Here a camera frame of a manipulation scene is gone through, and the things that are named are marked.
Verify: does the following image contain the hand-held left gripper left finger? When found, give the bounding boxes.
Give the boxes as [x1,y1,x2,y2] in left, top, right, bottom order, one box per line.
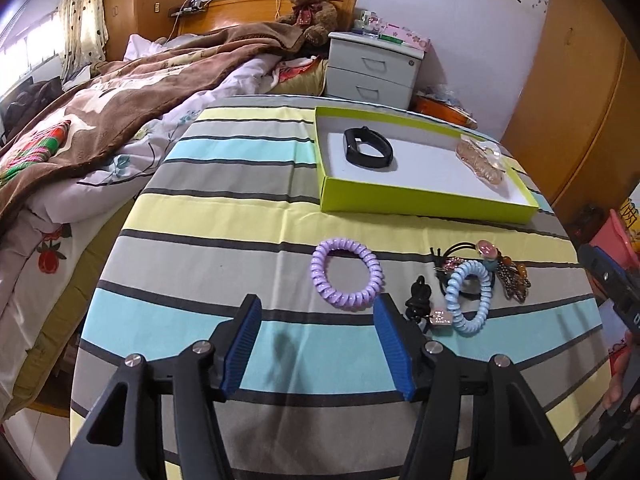
[56,294,263,480]

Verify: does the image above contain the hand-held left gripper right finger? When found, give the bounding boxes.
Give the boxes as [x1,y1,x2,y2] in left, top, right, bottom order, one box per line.
[372,292,583,480]

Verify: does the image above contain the black knotted hair tie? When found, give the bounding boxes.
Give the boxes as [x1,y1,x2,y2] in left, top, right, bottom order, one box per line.
[404,276,456,333]

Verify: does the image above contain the blue spiral hair tie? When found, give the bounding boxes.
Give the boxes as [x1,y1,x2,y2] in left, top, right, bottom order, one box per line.
[445,259,497,337]

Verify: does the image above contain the purple spiral hair tie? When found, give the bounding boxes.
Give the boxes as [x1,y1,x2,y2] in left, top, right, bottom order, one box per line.
[310,238,382,314]

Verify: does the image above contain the brown beaded hair clip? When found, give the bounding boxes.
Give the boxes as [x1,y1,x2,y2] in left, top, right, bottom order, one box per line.
[492,255,533,304]

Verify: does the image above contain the pink bead hair tie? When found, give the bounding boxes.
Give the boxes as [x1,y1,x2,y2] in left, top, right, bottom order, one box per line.
[432,240,502,296]

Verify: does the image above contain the green cardboard box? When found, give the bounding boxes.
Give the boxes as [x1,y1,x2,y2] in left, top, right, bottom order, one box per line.
[315,106,541,225]

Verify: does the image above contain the person's right hand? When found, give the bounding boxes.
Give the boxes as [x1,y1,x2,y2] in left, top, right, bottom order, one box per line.
[602,330,640,411]

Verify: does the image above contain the pink plastic stool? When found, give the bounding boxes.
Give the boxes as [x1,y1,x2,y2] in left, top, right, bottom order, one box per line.
[590,210,640,261]

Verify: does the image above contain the striped cloth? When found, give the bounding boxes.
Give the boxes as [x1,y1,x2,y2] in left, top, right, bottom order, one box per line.
[70,94,613,480]

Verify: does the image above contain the clear pink hair claw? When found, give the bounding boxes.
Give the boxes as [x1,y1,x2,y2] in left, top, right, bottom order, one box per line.
[455,136,516,188]

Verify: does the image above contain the wooden door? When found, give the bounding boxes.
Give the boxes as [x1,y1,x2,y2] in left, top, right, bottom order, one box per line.
[500,0,640,221]

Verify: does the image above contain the black smart band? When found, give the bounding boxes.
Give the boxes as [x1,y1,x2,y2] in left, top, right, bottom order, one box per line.
[343,126,396,170]

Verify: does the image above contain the white floral quilt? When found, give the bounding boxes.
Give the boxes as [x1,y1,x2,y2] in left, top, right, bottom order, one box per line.
[0,35,326,411]

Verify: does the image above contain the orange box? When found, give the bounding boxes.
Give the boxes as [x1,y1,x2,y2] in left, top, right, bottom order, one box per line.
[415,92,478,128]

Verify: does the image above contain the yellow pillow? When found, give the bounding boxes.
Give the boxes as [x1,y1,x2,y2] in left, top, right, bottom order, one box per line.
[272,57,331,98]

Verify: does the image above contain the brown blanket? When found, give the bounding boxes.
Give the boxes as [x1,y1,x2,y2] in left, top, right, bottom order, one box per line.
[0,22,306,231]

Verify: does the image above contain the grey nightstand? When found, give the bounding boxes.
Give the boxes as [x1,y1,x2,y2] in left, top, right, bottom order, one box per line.
[325,31,426,108]

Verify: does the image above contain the pink floral box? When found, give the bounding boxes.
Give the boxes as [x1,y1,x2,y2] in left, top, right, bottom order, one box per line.
[380,22,432,52]

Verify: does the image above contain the wooden headboard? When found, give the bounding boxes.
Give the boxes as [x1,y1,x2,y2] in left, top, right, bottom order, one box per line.
[172,0,358,41]

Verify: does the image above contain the brown teddy bear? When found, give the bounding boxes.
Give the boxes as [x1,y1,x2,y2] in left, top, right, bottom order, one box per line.
[275,0,338,46]

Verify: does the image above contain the wooden wardrobe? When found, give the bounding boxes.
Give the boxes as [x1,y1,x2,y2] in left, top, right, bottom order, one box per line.
[102,0,193,63]

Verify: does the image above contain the window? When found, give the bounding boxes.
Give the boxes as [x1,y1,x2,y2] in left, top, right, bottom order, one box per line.
[0,10,66,96]

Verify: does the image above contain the dotted curtain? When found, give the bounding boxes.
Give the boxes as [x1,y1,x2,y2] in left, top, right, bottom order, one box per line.
[57,0,108,81]

